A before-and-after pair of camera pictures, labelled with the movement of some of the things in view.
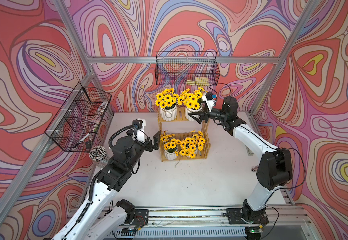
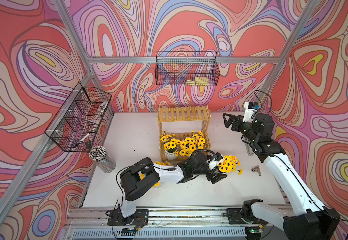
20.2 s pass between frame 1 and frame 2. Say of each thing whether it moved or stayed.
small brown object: stayed
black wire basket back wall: stayed
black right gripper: moved
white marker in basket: stayed
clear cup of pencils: stayed
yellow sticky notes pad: stayed
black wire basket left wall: stayed
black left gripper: moved
